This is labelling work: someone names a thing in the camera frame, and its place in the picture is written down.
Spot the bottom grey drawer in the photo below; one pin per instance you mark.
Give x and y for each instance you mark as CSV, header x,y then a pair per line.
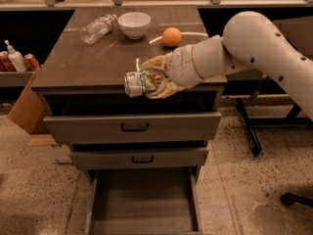
x,y
146,201

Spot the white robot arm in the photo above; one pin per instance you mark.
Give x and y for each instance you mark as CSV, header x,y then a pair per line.
x,y
249,41

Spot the middle grey drawer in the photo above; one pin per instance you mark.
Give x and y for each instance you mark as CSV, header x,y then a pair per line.
x,y
150,158

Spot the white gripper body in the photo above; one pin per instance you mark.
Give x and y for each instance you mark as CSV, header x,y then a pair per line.
x,y
181,67

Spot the orange fruit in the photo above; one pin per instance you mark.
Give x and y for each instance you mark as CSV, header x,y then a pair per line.
x,y
171,37

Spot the top grey drawer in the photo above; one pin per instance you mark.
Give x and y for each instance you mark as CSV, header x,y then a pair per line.
x,y
133,128

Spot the clear plastic water bottle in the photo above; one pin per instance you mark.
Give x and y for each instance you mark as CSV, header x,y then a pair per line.
x,y
95,30

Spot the grey drawer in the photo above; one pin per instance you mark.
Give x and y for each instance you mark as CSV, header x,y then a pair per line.
x,y
146,201
150,158
133,128

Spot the brown cardboard box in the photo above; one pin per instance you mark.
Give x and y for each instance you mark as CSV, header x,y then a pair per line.
x,y
28,112

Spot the black chair base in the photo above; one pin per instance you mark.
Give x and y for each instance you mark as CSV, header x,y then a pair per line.
x,y
289,199

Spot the grey drawer cabinet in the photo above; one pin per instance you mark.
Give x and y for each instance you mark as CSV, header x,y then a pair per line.
x,y
80,80

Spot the black table leg frame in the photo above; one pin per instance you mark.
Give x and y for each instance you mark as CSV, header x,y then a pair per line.
x,y
291,118

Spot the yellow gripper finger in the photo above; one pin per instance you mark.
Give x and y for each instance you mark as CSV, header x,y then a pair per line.
x,y
166,89
156,66

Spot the white ceramic bowl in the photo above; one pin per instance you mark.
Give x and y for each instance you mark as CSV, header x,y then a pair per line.
x,y
134,25

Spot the green 7up can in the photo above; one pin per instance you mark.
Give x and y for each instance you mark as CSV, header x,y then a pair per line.
x,y
138,83

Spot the red soda can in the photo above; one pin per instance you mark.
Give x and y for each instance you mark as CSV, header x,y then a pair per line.
x,y
31,62
4,59

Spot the white pump bottle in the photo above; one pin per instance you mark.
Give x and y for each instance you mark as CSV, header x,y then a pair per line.
x,y
16,58

